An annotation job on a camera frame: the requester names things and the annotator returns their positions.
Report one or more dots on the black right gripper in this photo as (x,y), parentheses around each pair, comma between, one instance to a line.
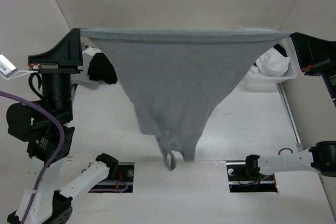
(315,54)

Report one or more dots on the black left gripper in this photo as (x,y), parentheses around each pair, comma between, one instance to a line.
(65,57)

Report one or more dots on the grey tank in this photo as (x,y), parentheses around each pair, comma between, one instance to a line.
(83,80)
(176,78)

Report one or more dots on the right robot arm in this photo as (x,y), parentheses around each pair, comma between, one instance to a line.
(319,158)

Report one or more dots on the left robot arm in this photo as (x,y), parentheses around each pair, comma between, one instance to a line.
(44,126)

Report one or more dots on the folded white tank top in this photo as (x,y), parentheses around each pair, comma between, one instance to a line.
(90,52)

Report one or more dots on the black tank top in basket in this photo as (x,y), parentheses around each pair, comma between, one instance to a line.
(280,49)

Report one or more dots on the folded grey tank top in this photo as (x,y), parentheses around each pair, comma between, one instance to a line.
(83,80)

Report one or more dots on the folded black tank top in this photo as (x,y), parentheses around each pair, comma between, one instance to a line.
(101,69)

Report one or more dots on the white tank top in basket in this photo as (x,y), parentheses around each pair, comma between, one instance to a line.
(271,63)

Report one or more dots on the white plastic laundry basket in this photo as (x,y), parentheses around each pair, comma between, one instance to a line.
(258,80)

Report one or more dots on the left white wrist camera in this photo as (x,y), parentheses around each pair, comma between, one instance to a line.
(9,71)

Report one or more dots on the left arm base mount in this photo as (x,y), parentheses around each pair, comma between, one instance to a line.
(119,182)

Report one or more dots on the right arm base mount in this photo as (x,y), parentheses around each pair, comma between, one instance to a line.
(240,182)

